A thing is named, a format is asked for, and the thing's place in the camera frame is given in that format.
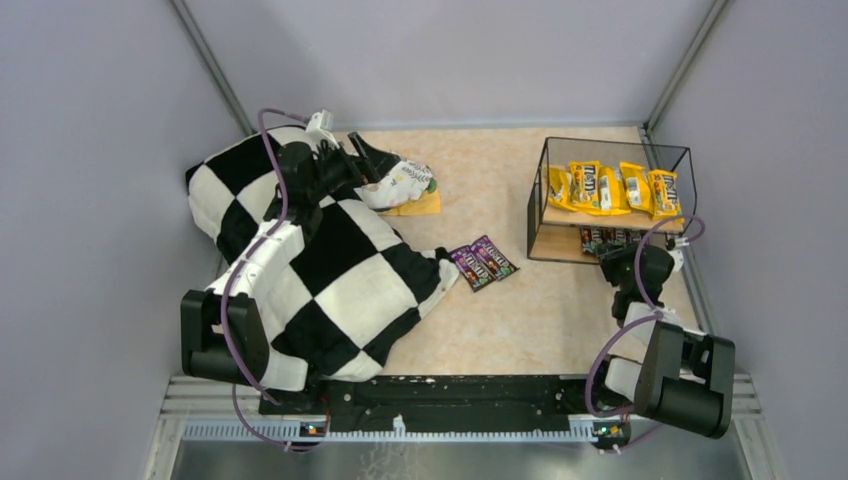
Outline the yellow candy bag barcode side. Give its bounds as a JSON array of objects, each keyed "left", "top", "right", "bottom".
[{"left": 548, "top": 166, "right": 577, "bottom": 212}]

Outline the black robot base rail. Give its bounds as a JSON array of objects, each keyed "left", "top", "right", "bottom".
[{"left": 258, "top": 375, "right": 633, "bottom": 449}]

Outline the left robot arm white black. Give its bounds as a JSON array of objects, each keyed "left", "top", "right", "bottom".
[{"left": 180, "top": 126, "right": 403, "bottom": 392}]

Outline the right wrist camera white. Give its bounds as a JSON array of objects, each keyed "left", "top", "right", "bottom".
[{"left": 667, "top": 248, "right": 685, "bottom": 273}]

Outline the animal print white cloth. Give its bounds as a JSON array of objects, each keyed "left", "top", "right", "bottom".
[{"left": 357, "top": 157, "right": 437, "bottom": 211}]

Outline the black white checkered cloth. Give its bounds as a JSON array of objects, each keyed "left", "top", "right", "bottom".
[{"left": 184, "top": 129, "right": 461, "bottom": 384}]

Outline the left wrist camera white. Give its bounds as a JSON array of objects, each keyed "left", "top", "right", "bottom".
[{"left": 305, "top": 109, "right": 340, "bottom": 151}]

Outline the black wire mesh shelf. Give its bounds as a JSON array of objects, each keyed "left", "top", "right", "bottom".
[{"left": 526, "top": 137, "right": 691, "bottom": 264}]

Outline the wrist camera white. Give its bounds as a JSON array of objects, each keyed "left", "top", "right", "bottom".
[
  {"left": 305, "top": 109, "right": 340, "bottom": 151},
  {"left": 667, "top": 248, "right": 685, "bottom": 273}
]

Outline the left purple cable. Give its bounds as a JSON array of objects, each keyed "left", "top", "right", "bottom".
[{"left": 218, "top": 107, "right": 326, "bottom": 453}]

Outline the purple m&m bag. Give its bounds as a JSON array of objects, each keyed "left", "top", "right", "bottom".
[
  {"left": 449, "top": 245, "right": 495, "bottom": 292},
  {"left": 470, "top": 235, "right": 520, "bottom": 281},
  {"left": 579, "top": 227, "right": 602, "bottom": 256}
]

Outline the yellow cloth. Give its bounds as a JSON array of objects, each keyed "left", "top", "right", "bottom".
[{"left": 381, "top": 190, "right": 442, "bottom": 216}]

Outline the yellow candy bag shelf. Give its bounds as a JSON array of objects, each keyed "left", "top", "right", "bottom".
[
  {"left": 619, "top": 162, "right": 653, "bottom": 213},
  {"left": 598, "top": 166, "right": 631, "bottom": 216}
]

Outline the yellow m&m bag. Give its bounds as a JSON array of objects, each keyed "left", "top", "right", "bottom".
[
  {"left": 569, "top": 160, "right": 601, "bottom": 215},
  {"left": 648, "top": 169, "right": 682, "bottom": 221}
]

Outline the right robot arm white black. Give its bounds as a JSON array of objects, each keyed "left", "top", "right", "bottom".
[{"left": 584, "top": 243, "right": 736, "bottom": 439}]

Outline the yellow m&m bag on shelf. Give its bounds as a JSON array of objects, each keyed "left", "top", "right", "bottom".
[{"left": 648, "top": 169, "right": 682, "bottom": 221}]

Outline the yellow candy bag shelf left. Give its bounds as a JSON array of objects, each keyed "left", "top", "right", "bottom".
[{"left": 598, "top": 166, "right": 631, "bottom": 216}]

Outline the yellow candy bag shelf middle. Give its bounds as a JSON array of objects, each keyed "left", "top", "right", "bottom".
[{"left": 619, "top": 162, "right": 653, "bottom": 213}]

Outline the yellow m&m bag front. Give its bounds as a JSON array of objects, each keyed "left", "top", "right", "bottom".
[{"left": 569, "top": 160, "right": 601, "bottom": 215}]

